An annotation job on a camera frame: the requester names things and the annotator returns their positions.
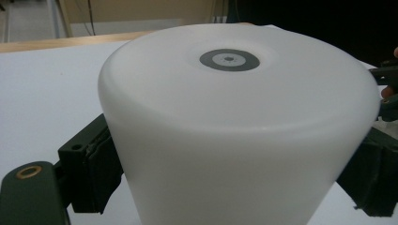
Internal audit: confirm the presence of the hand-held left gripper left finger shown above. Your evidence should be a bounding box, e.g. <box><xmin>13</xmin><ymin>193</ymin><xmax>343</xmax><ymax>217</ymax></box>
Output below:
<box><xmin>57</xmin><ymin>112</ymin><xmax>125</xmax><ymax>215</ymax></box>

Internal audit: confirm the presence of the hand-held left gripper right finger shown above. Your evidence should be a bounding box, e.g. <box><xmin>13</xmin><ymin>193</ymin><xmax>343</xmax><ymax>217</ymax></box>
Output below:
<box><xmin>336</xmin><ymin>126</ymin><xmax>398</xmax><ymax>218</ymax></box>

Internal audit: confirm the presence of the white plastic cylinder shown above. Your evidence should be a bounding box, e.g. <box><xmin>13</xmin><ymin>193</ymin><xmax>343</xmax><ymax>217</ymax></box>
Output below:
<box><xmin>97</xmin><ymin>22</ymin><xmax>381</xmax><ymax>225</ymax></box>

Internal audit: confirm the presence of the white table sheet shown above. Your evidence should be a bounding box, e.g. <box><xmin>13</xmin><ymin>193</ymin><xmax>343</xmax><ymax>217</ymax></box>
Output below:
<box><xmin>0</xmin><ymin>23</ymin><xmax>398</xmax><ymax>225</ymax></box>

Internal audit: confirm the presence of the wooden table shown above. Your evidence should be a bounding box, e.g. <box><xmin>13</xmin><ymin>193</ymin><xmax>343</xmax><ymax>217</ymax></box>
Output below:
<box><xmin>0</xmin><ymin>22</ymin><xmax>254</xmax><ymax>54</ymax></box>

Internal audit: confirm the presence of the beige wooden desk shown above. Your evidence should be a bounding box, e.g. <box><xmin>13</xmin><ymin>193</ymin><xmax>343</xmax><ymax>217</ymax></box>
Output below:
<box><xmin>55</xmin><ymin>0</ymin><xmax>229</xmax><ymax>38</ymax></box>

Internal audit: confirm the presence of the black hanging cable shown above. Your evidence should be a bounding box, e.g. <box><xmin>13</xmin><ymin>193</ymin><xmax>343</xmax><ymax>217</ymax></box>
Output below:
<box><xmin>86</xmin><ymin>0</ymin><xmax>97</xmax><ymax>37</ymax></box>

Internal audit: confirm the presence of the metal frame rail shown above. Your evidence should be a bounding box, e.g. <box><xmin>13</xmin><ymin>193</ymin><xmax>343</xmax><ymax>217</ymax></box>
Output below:
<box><xmin>46</xmin><ymin>0</ymin><xmax>73</xmax><ymax>39</ymax></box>

